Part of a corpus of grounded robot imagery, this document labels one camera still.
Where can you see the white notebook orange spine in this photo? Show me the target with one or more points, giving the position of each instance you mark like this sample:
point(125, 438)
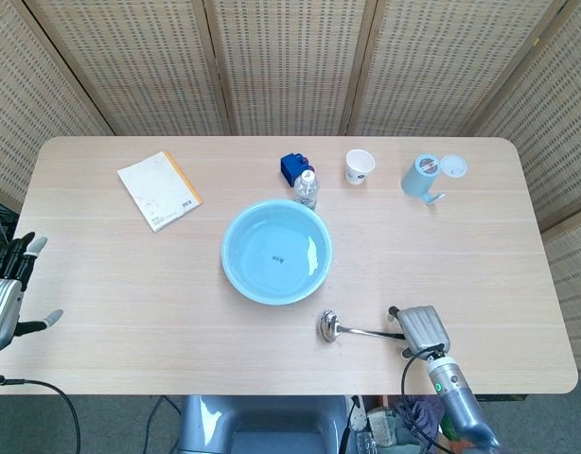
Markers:
point(158, 189)

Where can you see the light blue mug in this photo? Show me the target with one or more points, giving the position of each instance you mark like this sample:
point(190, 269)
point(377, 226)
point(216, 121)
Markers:
point(417, 179)

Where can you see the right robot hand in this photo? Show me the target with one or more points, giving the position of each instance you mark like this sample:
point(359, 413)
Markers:
point(423, 331)

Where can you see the white round lid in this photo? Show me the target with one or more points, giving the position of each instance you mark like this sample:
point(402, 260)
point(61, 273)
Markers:
point(453, 166)

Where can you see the purple cloth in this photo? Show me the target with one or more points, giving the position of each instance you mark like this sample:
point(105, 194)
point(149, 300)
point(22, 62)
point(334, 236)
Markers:
point(420, 413)

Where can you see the grey robot torso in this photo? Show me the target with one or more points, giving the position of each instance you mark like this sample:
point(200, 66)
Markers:
point(262, 425)

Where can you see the metal ladle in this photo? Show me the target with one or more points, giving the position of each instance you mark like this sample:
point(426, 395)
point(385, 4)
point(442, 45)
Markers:
point(328, 326)

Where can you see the clear plastic water bottle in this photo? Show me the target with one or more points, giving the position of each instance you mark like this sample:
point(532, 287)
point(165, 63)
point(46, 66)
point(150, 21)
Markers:
point(306, 191)

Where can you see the white paper cup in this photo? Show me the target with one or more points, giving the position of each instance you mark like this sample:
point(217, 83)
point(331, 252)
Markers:
point(358, 168)

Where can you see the light blue plastic basin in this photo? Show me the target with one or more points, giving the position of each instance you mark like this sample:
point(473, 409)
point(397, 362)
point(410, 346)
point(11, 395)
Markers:
point(277, 253)

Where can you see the woven folding screen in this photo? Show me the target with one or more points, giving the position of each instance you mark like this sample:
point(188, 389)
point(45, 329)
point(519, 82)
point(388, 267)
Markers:
point(290, 66)

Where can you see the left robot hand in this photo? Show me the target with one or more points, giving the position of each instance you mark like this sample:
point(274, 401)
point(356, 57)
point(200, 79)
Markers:
point(2, 302)

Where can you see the blue plastic block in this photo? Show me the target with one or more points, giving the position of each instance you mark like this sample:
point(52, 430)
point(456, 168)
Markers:
point(290, 168)

